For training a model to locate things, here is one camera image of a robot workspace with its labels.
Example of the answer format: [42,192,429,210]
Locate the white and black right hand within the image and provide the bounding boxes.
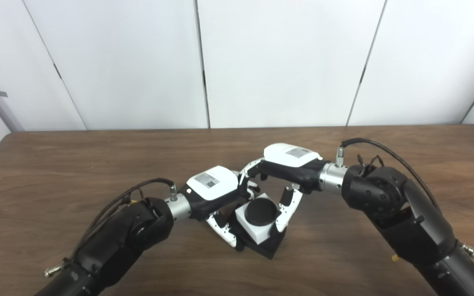
[238,143,330,233]

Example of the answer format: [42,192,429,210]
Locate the white square piece with hole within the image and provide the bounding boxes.
[235,192,282,244]

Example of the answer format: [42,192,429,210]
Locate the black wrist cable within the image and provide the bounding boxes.
[335,138,474,264]
[44,178,178,278]

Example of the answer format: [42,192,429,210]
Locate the black peg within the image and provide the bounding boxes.
[225,198,287,260]

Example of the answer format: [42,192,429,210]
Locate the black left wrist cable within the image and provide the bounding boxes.
[44,178,178,278]

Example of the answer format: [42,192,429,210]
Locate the white and black left hand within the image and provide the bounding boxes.
[179,165,262,251]

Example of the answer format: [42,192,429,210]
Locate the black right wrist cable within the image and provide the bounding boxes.
[335,138,474,264]

